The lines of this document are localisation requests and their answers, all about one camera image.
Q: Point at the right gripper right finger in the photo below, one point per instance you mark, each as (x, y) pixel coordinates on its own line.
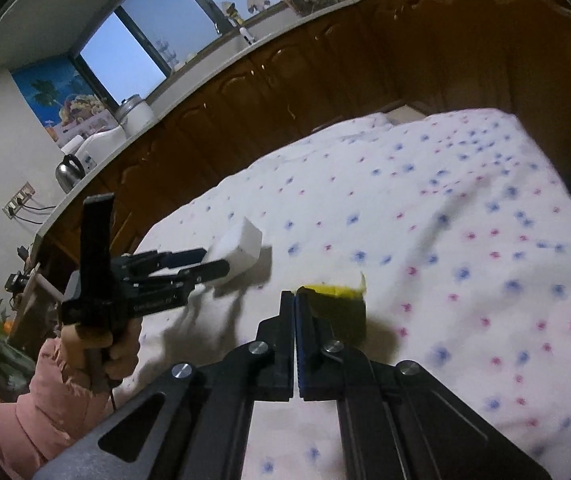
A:
(397, 421)

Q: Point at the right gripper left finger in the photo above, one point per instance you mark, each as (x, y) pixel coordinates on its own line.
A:
(191, 422)

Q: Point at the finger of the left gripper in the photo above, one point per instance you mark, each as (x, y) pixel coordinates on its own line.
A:
(211, 273)
(154, 261)

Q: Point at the white foam block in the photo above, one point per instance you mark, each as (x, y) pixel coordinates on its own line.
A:
(240, 247)

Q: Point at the yellow wrapper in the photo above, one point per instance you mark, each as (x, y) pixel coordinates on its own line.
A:
(342, 306)

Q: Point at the grey kitchen countertop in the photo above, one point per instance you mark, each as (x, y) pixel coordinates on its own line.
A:
(215, 70)

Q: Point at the kitchen window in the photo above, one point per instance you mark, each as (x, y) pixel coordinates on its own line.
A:
(142, 42)

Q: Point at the brown lower kitchen cabinets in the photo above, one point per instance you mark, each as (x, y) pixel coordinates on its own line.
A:
(356, 59)

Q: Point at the person's left hand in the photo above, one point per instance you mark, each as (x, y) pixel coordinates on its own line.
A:
(122, 352)

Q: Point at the steel kettle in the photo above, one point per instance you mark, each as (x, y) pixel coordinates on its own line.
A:
(69, 172)

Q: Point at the white rice cooker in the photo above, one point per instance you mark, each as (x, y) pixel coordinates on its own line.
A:
(96, 148)

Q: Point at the potted green plant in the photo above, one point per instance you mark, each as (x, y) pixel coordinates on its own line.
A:
(16, 369)

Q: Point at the white lidded container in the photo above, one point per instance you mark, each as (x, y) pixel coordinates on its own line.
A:
(135, 115)

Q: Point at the white dotted tablecloth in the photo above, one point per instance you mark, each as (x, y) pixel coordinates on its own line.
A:
(457, 227)

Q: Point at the wall power socket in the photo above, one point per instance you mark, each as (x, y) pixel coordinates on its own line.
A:
(19, 200)

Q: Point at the blue beach wall poster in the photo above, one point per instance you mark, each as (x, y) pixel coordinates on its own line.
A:
(62, 100)

